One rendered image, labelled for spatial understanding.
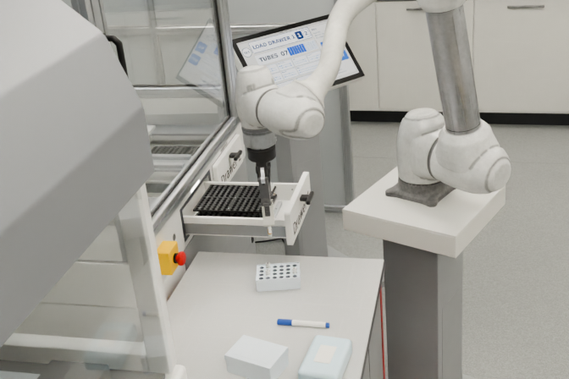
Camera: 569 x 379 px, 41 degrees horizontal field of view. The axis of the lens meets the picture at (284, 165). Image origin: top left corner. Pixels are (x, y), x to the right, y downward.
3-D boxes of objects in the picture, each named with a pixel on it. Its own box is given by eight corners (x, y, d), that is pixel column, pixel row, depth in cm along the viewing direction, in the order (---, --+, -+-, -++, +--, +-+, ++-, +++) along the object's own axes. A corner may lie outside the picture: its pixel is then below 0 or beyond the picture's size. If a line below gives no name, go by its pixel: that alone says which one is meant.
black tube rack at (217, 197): (278, 203, 248) (276, 185, 246) (264, 230, 233) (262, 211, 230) (212, 201, 253) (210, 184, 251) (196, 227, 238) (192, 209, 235)
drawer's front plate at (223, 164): (243, 161, 287) (240, 134, 283) (220, 195, 261) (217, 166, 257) (239, 161, 287) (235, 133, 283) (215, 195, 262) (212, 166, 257)
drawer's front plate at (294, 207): (311, 201, 252) (308, 171, 247) (292, 246, 226) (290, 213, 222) (306, 200, 252) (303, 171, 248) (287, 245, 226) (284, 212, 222)
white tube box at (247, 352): (290, 364, 186) (288, 346, 184) (272, 386, 179) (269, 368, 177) (245, 351, 192) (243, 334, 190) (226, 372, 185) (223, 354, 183)
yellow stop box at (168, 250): (183, 262, 219) (179, 240, 216) (174, 276, 212) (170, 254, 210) (166, 261, 220) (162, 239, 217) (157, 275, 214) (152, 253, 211)
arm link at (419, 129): (422, 160, 257) (422, 97, 248) (463, 176, 243) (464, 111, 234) (386, 174, 249) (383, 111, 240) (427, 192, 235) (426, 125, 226)
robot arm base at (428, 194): (466, 181, 252) (466, 165, 250) (433, 208, 237) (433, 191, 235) (418, 170, 263) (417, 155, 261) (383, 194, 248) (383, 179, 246)
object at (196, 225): (304, 199, 250) (303, 182, 248) (287, 238, 227) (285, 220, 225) (189, 196, 259) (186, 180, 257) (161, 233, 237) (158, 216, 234)
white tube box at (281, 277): (300, 272, 223) (299, 261, 222) (301, 288, 216) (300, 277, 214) (257, 276, 224) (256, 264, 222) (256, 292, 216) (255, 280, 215)
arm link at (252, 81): (230, 124, 200) (258, 137, 190) (223, 67, 194) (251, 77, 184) (264, 113, 205) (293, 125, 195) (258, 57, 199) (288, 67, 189)
